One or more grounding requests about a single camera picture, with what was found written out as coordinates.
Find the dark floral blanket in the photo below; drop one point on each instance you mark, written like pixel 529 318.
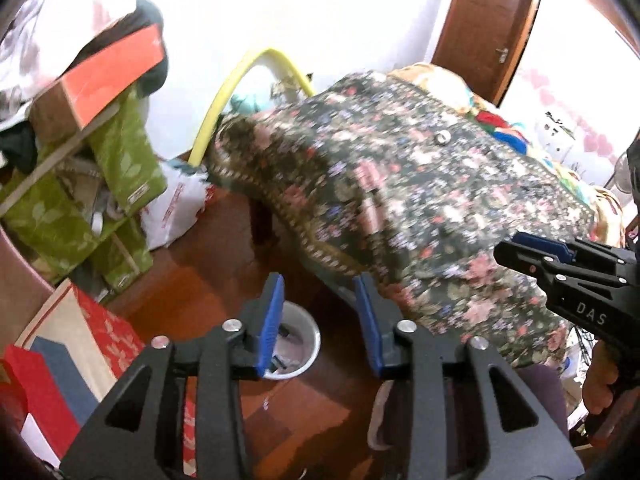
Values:
pixel 400 185

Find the green leaf-print box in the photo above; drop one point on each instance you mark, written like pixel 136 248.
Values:
pixel 125 160
pixel 120 257

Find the red floral box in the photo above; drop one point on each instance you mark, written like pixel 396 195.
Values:
pixel 107 330

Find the white box appliance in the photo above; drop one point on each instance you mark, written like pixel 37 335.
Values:
pixel 555 145

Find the teal cloth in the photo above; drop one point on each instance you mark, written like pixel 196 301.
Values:
pixel 245 105

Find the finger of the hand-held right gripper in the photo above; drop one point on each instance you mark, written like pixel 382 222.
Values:
pixel 545 246
pixel 525 260

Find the green leaf pattern cloth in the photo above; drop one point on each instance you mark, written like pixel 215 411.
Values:
pixel 45 230

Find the brown wooden door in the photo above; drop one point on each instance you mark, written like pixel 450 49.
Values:
pixel 480 25

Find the person's knee in purple trousers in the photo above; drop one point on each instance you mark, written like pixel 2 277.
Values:
pixel 540 390

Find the colourful patchwork quilt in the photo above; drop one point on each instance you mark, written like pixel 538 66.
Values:
pixel 505 135

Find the white plastic bag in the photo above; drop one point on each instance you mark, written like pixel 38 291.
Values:
pixel 170 210

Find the small silver cap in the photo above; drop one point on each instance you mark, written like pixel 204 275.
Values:
pixel 442 137

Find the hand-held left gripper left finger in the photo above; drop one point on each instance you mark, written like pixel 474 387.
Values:
pixel 267 330

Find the yellow foam tube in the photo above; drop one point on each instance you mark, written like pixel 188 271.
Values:
pixel 220 105

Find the white heart-decorated sliding wardrobe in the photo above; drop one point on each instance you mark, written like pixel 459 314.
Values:
pixel 550 85

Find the orange cardboard box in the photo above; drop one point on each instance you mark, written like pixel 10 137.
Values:
pixel 110 75

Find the white towel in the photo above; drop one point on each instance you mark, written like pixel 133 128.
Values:
pixel 30 60

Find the yellow fleece blanket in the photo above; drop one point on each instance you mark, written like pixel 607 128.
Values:
pixel 607 212

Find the standing electric fan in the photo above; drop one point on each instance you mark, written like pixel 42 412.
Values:
pixel 622 170

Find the plain red box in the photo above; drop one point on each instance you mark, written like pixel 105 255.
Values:
pixel 35 390

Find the brown board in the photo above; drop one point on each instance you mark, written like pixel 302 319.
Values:
pixel 20 265

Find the dark cloth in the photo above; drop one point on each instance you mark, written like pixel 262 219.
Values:
pixel 145 15

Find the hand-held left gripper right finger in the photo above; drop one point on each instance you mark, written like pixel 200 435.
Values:
pixel 370 325

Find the white plastic waste bin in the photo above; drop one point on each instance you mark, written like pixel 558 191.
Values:
pixel 302 330

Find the person's right hand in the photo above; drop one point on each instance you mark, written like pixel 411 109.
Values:
pixel 600 385

